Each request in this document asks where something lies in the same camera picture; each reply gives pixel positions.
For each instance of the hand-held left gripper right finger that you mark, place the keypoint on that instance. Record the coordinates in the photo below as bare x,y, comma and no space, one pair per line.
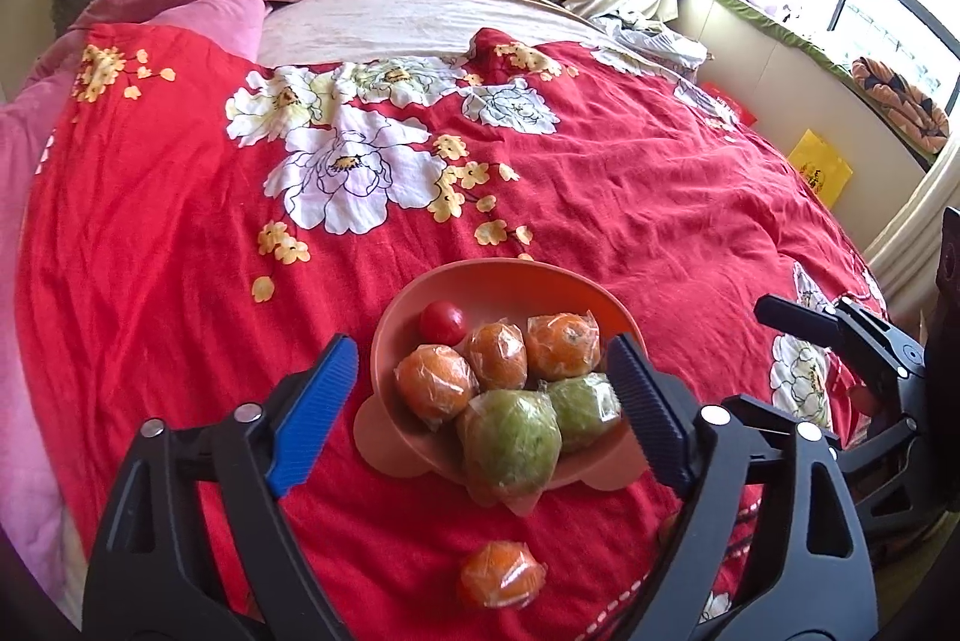
652,409

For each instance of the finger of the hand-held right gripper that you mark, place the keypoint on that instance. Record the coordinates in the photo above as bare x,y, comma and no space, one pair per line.
877,349
900,476

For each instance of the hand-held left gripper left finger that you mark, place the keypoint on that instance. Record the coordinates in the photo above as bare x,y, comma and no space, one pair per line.
311,416

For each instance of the small green fruit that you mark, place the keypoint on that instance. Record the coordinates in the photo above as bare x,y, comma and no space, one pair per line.
585,409

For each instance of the plastic-wrapped orange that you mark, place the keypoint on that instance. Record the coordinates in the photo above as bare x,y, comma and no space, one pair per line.
435,386
562,345
501,573
496,356

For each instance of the large green fruit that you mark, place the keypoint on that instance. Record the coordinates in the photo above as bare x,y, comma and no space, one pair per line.
510,446

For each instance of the red tomato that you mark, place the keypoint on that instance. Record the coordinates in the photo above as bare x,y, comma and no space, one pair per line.
442,322

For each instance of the pink plastic plate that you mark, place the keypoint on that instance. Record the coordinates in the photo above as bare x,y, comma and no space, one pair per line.
510,289

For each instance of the red floral blanket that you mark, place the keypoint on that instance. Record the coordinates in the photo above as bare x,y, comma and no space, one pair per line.
187,311

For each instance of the yellow paper bag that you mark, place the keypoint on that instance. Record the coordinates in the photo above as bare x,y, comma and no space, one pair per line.
821,169

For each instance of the orange black patterned cushion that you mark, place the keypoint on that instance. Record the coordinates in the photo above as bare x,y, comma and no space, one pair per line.
900,101

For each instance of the red flat bag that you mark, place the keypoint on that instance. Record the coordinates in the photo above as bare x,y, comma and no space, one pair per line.
731,101

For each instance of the window seat with green trim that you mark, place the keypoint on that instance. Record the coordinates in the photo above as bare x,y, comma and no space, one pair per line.
750,56

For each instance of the beige bed sheet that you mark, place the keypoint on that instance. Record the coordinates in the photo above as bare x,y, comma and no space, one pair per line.
405,11

